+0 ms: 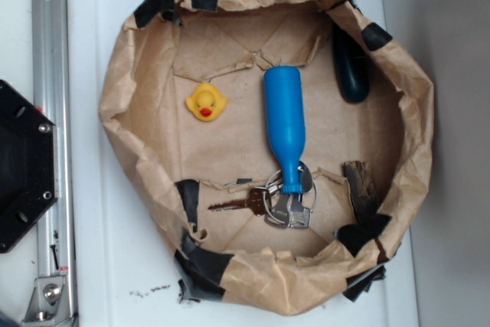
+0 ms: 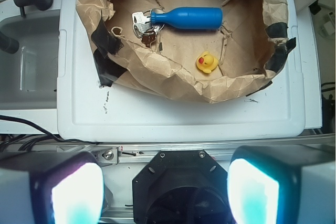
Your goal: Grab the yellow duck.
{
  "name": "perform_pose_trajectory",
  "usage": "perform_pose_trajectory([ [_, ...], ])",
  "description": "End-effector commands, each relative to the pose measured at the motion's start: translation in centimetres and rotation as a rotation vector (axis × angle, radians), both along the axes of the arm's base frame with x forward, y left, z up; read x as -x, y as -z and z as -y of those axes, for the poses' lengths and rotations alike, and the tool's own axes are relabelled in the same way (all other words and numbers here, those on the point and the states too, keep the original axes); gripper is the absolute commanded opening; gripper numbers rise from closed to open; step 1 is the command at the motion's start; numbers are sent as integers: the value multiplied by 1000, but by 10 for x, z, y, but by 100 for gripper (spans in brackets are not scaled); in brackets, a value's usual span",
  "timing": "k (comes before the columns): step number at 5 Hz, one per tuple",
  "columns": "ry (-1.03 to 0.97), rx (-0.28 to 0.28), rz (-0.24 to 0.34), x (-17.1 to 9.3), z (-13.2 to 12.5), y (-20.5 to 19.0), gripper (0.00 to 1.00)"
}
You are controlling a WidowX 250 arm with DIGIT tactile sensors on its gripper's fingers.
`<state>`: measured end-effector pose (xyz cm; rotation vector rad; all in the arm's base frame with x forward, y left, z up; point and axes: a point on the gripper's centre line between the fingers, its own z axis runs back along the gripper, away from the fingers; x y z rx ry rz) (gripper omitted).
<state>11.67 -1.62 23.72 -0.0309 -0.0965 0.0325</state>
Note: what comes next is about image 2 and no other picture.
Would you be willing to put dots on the blue plastic bottle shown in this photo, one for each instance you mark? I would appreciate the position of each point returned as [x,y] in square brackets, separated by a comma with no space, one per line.
[190,18]

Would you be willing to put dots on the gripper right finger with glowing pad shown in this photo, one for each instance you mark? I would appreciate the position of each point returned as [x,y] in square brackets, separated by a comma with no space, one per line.
[282,184]

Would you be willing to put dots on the aluminium frame rail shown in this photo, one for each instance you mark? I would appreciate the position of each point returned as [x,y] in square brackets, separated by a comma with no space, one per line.
[112,154]

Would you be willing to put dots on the brown key fob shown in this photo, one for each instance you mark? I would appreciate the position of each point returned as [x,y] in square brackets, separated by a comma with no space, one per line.
[148,39]

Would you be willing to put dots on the yellow rubber duck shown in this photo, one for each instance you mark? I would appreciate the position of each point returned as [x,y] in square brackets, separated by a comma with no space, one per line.
[206,62]

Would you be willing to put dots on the white plastic bin lid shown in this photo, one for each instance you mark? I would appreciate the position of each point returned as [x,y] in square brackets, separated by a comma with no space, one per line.
[117,114]

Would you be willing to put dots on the clear plastic bin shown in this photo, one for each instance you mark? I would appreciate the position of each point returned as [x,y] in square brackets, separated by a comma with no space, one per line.
[29,77]

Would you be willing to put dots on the crumpled brown paper liner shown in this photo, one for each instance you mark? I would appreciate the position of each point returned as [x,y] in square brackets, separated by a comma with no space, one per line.
[251,46]

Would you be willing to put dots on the black octagonal mount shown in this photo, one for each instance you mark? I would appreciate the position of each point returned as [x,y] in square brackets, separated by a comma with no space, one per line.
[181,187]

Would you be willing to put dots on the silver key bunch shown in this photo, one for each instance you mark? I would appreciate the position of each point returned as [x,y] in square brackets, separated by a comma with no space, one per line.
[142,22]

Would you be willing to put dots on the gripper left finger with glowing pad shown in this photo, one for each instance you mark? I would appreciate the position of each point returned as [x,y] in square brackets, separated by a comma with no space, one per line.
[51,187]

